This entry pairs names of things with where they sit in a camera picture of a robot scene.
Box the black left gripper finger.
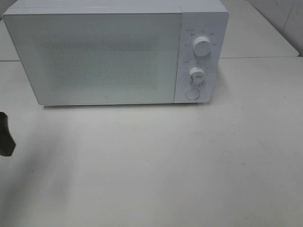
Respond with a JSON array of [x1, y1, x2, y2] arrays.
[[0, 112, 16, 157]]

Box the white microwave door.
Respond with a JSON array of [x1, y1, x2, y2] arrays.
[[4, 13, 181, 105]]

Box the round white door button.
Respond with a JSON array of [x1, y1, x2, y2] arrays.
[[186, 88, 200, 100]]

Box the white timer knob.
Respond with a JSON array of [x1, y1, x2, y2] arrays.
[[188, 67, 206, 85]]

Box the white microwave oven body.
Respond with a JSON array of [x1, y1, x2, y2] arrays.
[[2, 0, 229, 105]]

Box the white upper power knob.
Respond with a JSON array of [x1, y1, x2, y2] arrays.
[[192, 34, 212, 57]]

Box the white adjacent table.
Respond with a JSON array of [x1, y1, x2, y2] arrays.
[[220, 0, 299, 59]]

